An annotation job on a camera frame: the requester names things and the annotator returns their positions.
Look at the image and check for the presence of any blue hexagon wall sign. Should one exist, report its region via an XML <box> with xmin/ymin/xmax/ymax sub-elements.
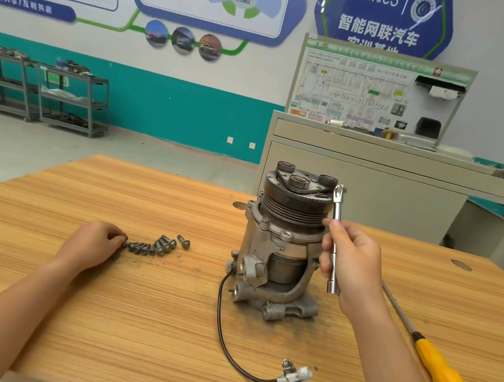
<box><xmin>309</xmin><ymin>0</ymin><xmax>458</xmax><ymax>63</ymax></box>

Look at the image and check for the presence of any person's right hand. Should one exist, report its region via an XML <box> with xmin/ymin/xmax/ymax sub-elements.
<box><xmin>311</xmin><ymin>217</ymin><xmax>401</xmax><ymax>330</ymax></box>

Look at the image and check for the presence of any yellow handled screwdriver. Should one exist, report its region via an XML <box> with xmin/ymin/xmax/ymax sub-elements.
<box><xmin>369</xmin><ymin>282</ymin><xmax>497</xmax><ymax>382</ymax></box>

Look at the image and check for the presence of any white wiring display board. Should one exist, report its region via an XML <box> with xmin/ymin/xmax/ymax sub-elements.
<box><xmin>283</xmin><ymin>32</ymin><xmax>481</xmax><ymax>151</ymax></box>

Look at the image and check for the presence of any grey metal compressor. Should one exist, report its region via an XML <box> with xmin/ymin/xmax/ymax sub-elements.
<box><xmin>206</xmin><ymin>155</ymin><xmax>341</xmax><ymax>382</ymax></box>

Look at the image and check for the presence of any silver L-shaped socket wrench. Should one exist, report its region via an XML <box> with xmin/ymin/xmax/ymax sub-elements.
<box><xmin>290</xmin><ymin>181</ymin><xmax>354</xmax><ymax>297</ymax></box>

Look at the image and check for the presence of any person's left hand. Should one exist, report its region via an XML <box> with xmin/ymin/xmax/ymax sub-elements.
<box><xmin>49</xmin><ymin>214</ymin><xmax>131</xmax><ymax>284</ymax></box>

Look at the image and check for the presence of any beige workbench cabinet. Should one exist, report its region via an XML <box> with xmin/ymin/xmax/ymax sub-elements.
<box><xmin>248</xmin><ymin>109</ymin><xmax>504</xmax><ymax>264</ymax></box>

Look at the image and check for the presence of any grey metal shelf cart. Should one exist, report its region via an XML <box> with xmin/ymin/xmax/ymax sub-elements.
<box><xmin>0</xmin><ymin>46</ymin><xmax>47</xmax><ymax>123</ymax></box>
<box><xmin>33</xmin><ymin>56</ymin><xmax>117</xmax><ymax>141</ymax></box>

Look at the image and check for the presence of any round photo wall decal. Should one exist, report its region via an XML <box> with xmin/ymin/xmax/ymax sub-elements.
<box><xmin>142</xmin><ymin>18</ymin><xmax>172</xmax><ymax>49</ymax></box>
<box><xmin>196</xmin><ymin>32</ymin><xmax>225</xmax><ymax>64</ymax></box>
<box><xmin>169</xmin><ymin>25</ymin><xmax>199</xmax><ymax>56</ymax></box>

